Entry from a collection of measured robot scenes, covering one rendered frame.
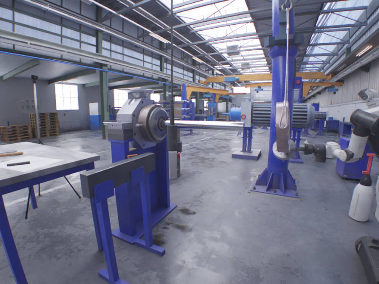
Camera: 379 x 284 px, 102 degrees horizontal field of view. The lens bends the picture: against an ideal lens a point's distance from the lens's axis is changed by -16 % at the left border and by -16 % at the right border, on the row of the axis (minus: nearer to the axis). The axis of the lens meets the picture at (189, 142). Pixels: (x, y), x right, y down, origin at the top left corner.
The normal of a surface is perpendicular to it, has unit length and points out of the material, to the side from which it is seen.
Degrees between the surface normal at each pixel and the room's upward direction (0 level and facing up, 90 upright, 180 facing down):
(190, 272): 0
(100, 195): 90
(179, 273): 0
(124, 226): 90
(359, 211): 90
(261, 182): 90
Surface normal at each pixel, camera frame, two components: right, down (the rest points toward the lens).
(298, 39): -0.88, 0.07
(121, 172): 0.90, 0.07
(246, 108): -0.46, 0.15
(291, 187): -0.76, 0.11
